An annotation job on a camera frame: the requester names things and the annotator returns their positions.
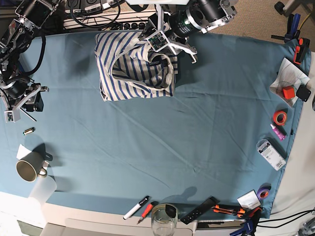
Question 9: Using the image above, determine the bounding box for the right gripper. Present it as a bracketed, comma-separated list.
[4, 83, 49, 112]

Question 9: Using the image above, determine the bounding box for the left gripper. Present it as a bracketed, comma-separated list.
[164, 14, 198, 64]

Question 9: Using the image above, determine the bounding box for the blue white striped T-shirt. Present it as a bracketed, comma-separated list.
[94, 31, 178, 101]

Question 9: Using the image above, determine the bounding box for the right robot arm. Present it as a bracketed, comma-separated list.
[0, 0, 60, 111]

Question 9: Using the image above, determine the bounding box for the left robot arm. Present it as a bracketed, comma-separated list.
[139, 0, 237, 63]

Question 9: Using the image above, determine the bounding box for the black allen key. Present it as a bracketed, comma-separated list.
[20, 108, 37, 122]

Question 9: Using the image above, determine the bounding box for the small brass cylinder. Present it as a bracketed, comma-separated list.
[23, 127, 35, 135]

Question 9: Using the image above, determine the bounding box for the white paper note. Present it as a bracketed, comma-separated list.
[16, 144, 32, 160]

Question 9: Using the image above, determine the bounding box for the grey ceramic mug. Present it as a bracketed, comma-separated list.
[16, 151, 47, 182]

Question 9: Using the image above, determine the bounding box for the translucent plastic cup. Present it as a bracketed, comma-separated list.
[29, 176, 57, 205]

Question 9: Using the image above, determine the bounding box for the white printed paper sheet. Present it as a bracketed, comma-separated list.
[269, 58, 310, 108]

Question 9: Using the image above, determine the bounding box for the teal table cloth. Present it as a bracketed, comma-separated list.
[0, 32, 303, 216]

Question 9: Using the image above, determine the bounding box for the blue black bar clamp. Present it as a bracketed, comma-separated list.
[271, 13, 301, 43]

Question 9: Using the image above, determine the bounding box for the red cube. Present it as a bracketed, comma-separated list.
[282, 86, 295, 100]

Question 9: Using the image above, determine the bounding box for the black orange clamp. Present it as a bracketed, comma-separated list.
[293, 38, 310, 65]

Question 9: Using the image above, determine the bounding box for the red tape roll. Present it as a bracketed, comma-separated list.
[273, 110, 287, 126]

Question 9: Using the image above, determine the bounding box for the pink glue tube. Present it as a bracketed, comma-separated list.
[270, 124, 286, 141]

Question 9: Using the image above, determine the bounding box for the clear plastic screw box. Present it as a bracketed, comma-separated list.
[256, 139, 286, 171]

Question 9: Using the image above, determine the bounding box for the white black marker pen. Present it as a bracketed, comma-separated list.
[123, 196, 150, 220]

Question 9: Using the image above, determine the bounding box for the black remote control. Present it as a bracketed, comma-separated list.
[180, 197, 219, 225]

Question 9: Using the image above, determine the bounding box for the purple tape roll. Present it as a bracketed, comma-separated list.
[257, 186, 271, 200]

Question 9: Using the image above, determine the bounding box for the white card box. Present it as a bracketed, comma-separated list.
[237, 190, 261, 210]

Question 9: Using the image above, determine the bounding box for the orange black utility knife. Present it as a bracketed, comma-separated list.
[212, 205, 246, 218]

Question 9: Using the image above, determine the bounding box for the clear drinking glass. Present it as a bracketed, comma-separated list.
[151, 204, 178, 236]

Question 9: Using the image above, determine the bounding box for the blue black spring clamp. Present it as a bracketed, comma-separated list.
[229, 207, 263, 236]

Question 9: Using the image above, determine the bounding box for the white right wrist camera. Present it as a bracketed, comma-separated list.
[0, 85, 41, 123]

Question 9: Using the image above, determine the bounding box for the black square mount plate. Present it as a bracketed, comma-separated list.
[296, 84, 311, 102]

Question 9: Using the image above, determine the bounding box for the red handled screwdriver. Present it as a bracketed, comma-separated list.
[137, 201, 158, 224]

